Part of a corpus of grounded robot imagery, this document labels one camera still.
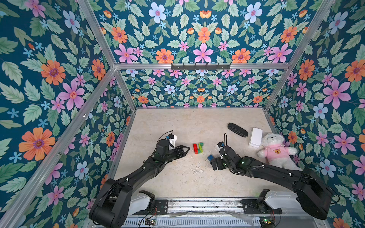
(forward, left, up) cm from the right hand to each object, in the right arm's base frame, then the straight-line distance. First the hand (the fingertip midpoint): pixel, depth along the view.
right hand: (216, 159), depth 85 cm
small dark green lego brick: (+13, +9, -3) cm, 16 cm away
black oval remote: (+24, -17, -2) cm, 30 cm away
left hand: (+3, +17, +7) cm, 19 cm away
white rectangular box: (+19, -29, -2) cm, 35 cm away
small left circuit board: (-32, +36, -7) cm, 48 cm away
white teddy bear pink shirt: (+4, -37, +2) cm, 37 cm away
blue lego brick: (+3, +3, -4) cm, 6 cm away
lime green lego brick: (+9, +10, -3) cm, 14 cm away
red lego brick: (+9, +13, -3) cm, 16 cm away
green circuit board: (-30, -24, -8) cm, 39 cm away
